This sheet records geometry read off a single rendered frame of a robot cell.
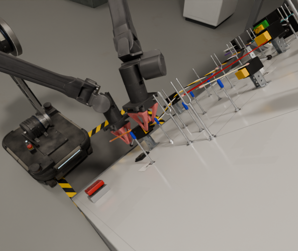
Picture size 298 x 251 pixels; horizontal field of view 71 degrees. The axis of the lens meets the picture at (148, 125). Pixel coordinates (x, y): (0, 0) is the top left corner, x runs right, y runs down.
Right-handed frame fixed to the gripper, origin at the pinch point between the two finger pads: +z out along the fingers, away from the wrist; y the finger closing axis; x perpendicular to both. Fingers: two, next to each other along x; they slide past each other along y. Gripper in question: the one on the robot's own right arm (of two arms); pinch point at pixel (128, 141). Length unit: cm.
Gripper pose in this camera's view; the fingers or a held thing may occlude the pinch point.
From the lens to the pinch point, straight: 79.3
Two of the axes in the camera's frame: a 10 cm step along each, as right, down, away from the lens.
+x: -6.4, 1.6, 7.5
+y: 6.1, -5.0, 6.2
